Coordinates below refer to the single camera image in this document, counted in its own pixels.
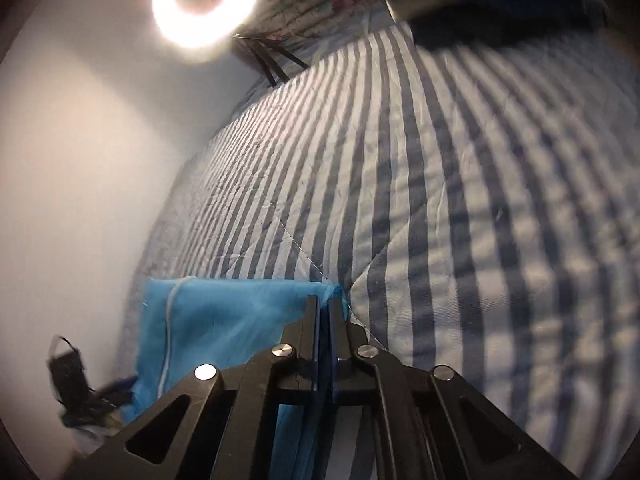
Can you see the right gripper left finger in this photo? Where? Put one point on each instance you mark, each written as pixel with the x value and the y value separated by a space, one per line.
pixel 297 357

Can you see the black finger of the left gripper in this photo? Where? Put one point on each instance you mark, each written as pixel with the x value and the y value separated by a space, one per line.
pixel 120 389

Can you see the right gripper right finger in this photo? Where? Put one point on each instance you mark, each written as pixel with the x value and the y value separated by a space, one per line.
pixel 353 377

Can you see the blue garment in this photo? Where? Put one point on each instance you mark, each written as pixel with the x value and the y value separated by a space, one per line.
pixel 187 322

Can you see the white gloved left hand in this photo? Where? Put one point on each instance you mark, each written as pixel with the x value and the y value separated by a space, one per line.
pixel 89 438

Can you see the striped blue white quilt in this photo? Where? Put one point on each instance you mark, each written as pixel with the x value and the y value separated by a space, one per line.
pixel 479 208

